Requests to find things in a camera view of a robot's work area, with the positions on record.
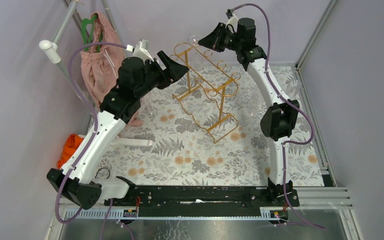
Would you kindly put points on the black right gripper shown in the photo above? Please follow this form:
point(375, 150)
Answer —
point(212, 41)

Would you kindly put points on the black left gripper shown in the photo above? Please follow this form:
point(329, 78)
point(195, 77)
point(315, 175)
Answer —
point(160, 70)

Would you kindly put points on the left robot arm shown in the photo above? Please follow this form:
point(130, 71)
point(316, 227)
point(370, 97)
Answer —
point(75, 181)

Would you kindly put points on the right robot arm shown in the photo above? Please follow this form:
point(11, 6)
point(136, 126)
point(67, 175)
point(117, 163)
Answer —
point(281, 115)

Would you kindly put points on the floral tablecloth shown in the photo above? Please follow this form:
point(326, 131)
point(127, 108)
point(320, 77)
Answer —
point(184, 154)

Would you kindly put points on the pink shorts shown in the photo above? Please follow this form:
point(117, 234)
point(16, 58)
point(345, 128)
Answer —
point(100, 63)

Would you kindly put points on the green clothes hanger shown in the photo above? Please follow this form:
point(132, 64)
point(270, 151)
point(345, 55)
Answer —
point(87, 31)

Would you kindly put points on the orange cloth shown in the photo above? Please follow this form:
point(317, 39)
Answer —
point(69, 148)

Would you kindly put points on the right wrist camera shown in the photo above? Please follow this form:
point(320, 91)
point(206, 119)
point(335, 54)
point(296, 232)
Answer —
point(232, 18)

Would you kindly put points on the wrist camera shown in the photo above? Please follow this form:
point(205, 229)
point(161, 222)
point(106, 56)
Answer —
point(232, 18)
point(140, 50)

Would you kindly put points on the gold wire wine glass rack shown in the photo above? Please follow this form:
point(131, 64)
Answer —
point(204, 97)

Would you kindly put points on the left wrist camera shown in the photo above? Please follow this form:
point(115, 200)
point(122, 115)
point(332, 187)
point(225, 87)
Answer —
point(140, 50)

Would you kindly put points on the silver clothes rail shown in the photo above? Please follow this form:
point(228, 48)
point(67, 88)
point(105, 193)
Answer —
point(66, 33)

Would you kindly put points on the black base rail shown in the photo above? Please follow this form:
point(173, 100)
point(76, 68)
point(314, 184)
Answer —
point(200, 201)

